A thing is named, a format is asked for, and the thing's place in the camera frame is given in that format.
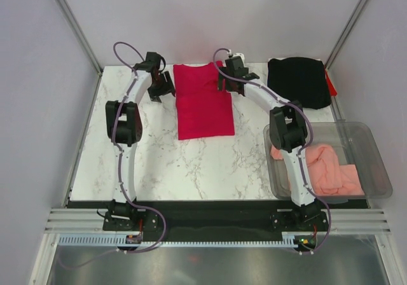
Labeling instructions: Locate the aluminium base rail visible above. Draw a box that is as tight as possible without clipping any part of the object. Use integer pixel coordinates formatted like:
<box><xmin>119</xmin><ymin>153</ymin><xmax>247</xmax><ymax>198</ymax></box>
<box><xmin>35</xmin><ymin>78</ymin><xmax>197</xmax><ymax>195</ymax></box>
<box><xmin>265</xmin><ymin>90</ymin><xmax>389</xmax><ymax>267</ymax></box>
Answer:
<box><xmin>45</xmin><ymin>208</ymin><xmax>390</xmax><ymax>235</ymax></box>

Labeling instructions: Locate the folded black t shirt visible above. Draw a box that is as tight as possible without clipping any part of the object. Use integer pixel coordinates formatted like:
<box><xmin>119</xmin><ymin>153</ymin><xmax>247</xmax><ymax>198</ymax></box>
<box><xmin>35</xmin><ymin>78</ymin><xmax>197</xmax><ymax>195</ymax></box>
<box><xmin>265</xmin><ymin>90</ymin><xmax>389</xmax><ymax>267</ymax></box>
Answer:
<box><xmin>267</xmin><ymin>57</ymin><xmax>331</xmax><ymax>109</ymax></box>

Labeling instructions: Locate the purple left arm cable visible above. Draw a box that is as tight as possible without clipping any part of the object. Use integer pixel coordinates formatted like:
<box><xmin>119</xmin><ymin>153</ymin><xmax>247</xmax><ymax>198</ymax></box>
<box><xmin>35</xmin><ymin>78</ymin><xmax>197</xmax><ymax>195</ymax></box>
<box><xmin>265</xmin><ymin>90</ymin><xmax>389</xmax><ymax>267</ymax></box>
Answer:
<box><xmin>57</xmin><ymin>41</ymin><xmax>169</xmax><ymax>268</ymax></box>

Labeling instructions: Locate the clear plastic bin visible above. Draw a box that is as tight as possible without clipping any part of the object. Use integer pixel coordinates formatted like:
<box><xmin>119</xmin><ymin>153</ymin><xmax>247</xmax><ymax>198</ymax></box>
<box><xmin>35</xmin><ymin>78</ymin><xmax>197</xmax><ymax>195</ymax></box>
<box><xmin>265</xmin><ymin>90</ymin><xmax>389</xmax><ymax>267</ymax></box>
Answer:
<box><xmin>263</xmin><ymin>121</ymin><xmax>394</xmax><ymax>202</ymax></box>

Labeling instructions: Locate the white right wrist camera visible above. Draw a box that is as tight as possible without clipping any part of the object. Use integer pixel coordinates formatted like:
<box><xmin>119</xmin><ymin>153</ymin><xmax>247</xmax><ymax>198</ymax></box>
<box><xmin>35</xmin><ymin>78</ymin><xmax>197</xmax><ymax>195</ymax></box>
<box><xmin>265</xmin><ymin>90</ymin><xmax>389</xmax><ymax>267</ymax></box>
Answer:
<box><xmin>228</xmin><ymin>52</ymin><xmax>245</xmax><ymax>62</ymax></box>

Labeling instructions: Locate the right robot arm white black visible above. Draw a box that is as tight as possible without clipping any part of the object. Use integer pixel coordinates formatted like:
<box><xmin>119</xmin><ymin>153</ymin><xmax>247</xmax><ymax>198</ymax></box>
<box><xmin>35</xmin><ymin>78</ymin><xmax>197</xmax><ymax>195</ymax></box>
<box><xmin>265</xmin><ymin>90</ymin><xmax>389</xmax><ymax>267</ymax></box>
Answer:
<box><xmin>215</xmin><ymin>53</ymin><xmax>320</xmax><ymax>230</ymax></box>

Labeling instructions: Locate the right aluminium frame post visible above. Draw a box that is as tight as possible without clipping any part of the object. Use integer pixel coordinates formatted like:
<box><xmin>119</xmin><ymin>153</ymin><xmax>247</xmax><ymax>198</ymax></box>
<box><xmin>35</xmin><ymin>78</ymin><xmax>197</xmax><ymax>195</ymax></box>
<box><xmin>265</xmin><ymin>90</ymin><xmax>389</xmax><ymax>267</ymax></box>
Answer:
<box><xmin>325</xmin><ymin>0</ymin><xmax>370</xmax><ymax>69</ymax></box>

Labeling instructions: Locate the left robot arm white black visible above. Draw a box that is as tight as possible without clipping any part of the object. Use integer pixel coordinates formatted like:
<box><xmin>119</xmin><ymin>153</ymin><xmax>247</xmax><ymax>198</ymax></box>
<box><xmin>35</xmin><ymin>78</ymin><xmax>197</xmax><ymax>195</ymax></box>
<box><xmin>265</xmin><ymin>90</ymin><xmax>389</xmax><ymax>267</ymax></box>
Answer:
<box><xmin>104</xmin><ymin>52</ymin><xmax>176</xmax><ymax>230</ymax></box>

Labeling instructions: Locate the white slotted cable duct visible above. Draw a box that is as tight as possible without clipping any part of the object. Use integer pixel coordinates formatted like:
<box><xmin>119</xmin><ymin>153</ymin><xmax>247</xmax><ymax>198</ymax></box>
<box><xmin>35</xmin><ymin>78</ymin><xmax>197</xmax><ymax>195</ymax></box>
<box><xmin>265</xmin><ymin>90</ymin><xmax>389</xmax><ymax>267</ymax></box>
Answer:
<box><xmin>58</xmin><ymin>233</ymin><xmax>298</xmax><ymax>248</ymax></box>

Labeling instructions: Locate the left aluminium frame post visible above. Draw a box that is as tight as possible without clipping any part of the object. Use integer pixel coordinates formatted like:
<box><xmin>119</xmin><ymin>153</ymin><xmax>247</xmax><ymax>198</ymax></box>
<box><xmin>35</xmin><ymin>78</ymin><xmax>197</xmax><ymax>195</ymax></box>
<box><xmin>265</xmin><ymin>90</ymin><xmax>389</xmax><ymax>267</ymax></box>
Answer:
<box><xmin>55</xmin><ymin>0</ymin><xmax>103</xmax><ymax>76</ymax></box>

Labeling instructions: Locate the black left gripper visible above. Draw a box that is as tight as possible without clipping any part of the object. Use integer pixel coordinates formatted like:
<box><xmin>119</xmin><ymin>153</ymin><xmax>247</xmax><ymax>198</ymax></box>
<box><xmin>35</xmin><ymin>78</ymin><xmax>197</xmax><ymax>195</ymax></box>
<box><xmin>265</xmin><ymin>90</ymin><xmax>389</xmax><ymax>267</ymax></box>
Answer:
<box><xmin>148</xmin><ymin>72</ymin><xmax>177</xmax><ymax>104</ymax></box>

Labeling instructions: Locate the peach pink t shirt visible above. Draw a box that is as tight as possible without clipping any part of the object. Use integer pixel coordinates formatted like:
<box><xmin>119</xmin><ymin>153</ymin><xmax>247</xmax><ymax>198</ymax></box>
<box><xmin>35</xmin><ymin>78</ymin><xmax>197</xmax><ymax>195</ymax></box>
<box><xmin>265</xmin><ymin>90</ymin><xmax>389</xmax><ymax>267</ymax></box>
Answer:
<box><xmin>270</xmin><ymin>142</ymin><xmax>366</xmax><ymax>197</ymax></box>

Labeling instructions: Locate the crimson red t shirt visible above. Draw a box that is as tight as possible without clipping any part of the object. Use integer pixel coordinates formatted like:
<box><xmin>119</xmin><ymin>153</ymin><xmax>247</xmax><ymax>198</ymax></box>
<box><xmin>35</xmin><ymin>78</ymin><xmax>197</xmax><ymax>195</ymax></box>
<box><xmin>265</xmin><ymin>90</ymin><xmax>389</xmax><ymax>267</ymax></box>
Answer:
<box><xmin>173</xmin><ymin>61</ymin><xmax>235</xmax><ymax>141</ymax></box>

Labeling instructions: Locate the aluminium frame post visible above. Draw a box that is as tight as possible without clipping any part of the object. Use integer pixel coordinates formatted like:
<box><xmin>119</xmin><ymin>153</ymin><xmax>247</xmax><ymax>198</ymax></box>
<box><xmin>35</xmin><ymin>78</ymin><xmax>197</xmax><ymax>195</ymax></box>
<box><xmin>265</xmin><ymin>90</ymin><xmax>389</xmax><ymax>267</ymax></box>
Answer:
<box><xmin>325</xmin><ymin>0</ymin><xmax>370</xmax><ymax>69</ymax></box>
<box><xmin>55</xmin><ymin>0</ymin><xmax>103</xmax><ymax>76</ymax></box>

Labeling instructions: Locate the folded red t shirt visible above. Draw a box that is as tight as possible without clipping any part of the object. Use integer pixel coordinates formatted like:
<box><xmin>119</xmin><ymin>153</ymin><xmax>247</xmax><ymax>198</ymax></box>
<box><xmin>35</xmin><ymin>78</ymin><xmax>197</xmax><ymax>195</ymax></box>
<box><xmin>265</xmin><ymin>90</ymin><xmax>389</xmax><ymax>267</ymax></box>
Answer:
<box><xmin>324</xmin><ymin>69</ymin><xmax>338</xmax><ymax>97</ymax></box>

